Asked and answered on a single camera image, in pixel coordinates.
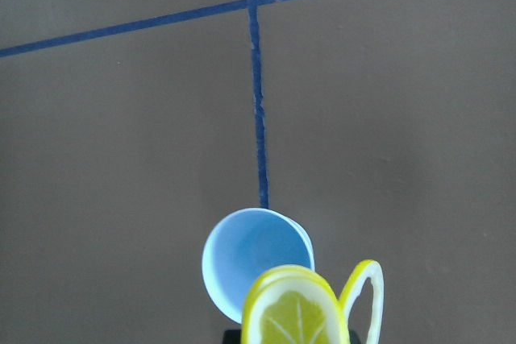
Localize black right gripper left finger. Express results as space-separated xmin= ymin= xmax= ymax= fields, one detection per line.
xmin=223 ymin=329 xmax=241 ymax=344

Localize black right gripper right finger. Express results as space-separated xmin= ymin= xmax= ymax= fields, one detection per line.
xmin=349 ymin=329 xmax=361 ymax=344

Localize yellow lemon slice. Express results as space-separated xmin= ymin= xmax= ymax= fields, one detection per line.
xmin=241 ymin=265 xmax=350 ymax=343

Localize lemon peel ring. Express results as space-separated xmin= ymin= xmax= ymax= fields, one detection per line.
xmin=338 ymin=259 xmax=385 ymax=344

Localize light blue cup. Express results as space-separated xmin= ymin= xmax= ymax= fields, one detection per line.
xmin=202 ymin=208 xmax=315 ymax=324

